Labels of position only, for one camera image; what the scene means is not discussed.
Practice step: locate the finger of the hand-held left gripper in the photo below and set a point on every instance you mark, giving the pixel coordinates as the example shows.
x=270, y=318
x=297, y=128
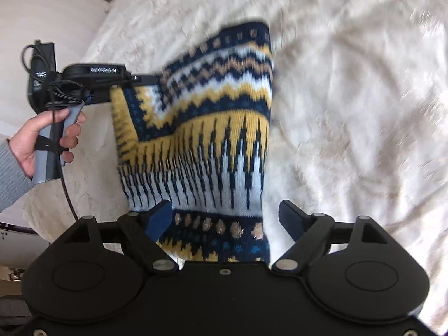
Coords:
x=147, y=79

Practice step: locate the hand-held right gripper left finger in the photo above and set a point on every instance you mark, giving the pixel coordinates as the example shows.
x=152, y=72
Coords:
x=159, y=220

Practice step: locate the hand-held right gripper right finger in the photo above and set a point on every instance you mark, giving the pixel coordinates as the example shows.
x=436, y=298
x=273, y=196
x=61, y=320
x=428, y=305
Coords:
x=292, y=218

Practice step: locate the navy yellow patterned knit sweater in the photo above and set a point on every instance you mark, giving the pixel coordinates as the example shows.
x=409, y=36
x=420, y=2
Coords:
x=210, y=129

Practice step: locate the person's left forearm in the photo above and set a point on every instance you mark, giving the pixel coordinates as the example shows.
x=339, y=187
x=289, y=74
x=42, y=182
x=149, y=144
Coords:
x=10, y=178

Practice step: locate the person's left hand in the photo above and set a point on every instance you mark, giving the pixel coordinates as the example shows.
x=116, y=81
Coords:
x=28, y=140

